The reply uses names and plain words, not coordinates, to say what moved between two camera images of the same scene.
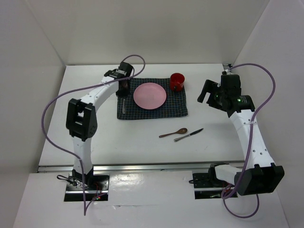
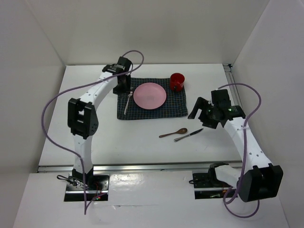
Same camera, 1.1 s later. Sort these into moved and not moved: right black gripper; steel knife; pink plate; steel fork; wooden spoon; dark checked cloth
Moved: steel fork; right black gripper
Not moved: pink plate; steel knife; dark checked cloth; wooden spoon
